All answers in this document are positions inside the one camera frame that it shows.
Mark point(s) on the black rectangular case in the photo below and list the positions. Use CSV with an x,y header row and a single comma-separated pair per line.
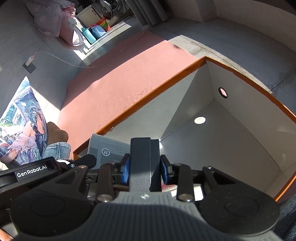
x,y
144,170

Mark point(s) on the pink floor mat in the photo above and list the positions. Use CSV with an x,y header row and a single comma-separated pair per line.
x,y
119,83

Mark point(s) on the grey book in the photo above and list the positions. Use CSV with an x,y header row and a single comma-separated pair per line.
x,y
106,150

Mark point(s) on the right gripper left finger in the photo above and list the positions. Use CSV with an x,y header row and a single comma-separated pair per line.
x,y
111,174

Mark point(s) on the anime print pillow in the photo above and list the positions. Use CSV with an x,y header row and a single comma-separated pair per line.
x,y
24,134

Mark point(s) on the crochet bunny plush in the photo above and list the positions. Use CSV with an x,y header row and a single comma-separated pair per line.
x,y
168,188

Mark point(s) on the wall socket with charger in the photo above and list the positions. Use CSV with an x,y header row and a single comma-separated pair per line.
x,y
28,65

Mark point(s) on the orange cardboard box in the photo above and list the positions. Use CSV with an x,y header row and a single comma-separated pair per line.
x,y
212,115

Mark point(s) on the grey curtain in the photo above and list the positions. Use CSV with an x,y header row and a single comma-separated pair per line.
x,y
148,12

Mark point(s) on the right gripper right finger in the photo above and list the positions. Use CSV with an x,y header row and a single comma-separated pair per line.
x,y
180,175

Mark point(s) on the person left hand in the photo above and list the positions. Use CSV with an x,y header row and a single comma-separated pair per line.
x,y
4,236

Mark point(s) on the pink polka dot cloth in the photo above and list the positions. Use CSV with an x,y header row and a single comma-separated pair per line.
x,y
56,19

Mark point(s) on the brown sock foot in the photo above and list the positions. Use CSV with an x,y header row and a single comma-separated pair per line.
x,y
55,134

